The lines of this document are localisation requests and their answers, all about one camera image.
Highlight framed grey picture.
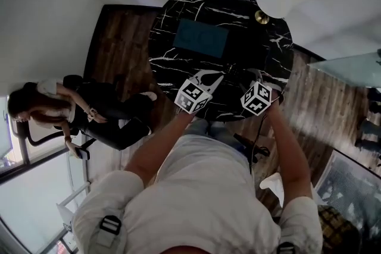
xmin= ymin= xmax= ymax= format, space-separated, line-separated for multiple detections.
xmin=314 ymin=148 xmax=381 ymax=254

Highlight person's blue jeans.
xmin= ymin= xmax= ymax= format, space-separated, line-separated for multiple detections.
xmin=185 ymin=118 xmax=246 ymax=155

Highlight frosted glass table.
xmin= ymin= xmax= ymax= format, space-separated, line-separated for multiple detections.
xmin=306 ymin=51 xmax=381 ymax=89

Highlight person's white shirt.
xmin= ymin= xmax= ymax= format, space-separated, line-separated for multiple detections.
xmin=71 ymin=133 xmax=324 ymax=254

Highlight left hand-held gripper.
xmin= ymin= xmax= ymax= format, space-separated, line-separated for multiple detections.
xmin=174 ymin=70 xmax=224 ymax=115

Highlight black office chair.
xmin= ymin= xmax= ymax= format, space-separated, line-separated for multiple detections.
xmin=11 ymin=118 xmax=98 ymax=156

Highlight dark window frame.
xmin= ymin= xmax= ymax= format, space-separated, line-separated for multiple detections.
xmin=0 ymin=127 xmax=71 ymax=186

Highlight black cable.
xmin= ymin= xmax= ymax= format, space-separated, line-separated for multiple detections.
xmin=249 ymin=114 xmax=268 ymax=175

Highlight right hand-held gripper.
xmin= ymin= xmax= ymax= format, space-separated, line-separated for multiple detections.
xmin=240 ymin=68 xmax=283 ymax=118

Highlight person's right forearm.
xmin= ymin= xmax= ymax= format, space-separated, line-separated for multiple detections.
xmin=266 ymin=99 xmax=314 ymax=209

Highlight white metal rack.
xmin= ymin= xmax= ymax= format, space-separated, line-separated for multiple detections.
xmin=55 ymin=180 xmax=91 ymax=231

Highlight black strap buckle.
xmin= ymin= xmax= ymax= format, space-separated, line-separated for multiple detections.
xmin=276 ymin=242 xmax=296 ymax=254
xmin=99 ymin=215 xmax=123 ymax=235

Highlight plaid fabric bag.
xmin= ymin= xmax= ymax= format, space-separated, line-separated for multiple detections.
xmin=316 ymin=204 xmax=363 ymax=254

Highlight person's left forearm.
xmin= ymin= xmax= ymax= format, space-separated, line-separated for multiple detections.
xmin=124 ymin=111 xmax=198 ymax=188

